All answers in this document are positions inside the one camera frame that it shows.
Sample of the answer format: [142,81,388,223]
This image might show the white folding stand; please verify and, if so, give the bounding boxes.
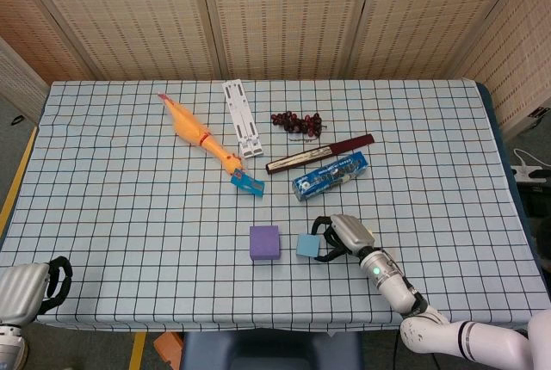
[221,80,264,159]

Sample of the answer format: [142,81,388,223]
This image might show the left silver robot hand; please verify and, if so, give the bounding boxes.
[0,256,73,326]

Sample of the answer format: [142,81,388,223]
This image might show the woven bamboo screen panel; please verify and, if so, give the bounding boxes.
[455,0,551,141]
[0,36,49,126]
[8,0,223,82]
[0,0,98,83]
[197,0,381,82]
[344,0,533,82]

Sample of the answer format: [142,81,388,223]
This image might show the dark red folded fan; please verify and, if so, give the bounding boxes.
[264,133,375,176]

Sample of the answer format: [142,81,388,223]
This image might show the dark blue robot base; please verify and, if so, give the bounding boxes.
[180,329,363,370]

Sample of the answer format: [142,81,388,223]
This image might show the large purple foam cube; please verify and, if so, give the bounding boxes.
[249,225,282,262]

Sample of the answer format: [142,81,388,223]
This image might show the white power cable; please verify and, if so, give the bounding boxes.
[514,148,544,169]

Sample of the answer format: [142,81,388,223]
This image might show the white power strip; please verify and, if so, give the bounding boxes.
[511,164,551,182]

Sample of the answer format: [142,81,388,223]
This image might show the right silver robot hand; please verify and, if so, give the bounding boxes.
[310,213,375,263]

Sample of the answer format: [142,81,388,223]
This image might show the yellow rubber chicken toy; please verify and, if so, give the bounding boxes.
[157,93,245,176]

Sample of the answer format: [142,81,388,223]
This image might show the medium blue foam cube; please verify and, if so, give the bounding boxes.
[295,233,321,258]

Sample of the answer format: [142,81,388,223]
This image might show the orange floor object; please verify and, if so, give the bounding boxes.
[153,330,184,370]

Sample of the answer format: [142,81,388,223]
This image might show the light blue checkered tablecloth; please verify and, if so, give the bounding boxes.
[0,79,550,331]

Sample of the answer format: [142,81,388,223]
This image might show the blue cookie box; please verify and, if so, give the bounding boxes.
[292,151,369,203]

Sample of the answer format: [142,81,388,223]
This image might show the dark red grape bunch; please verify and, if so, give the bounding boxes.
[270,111,328,144]

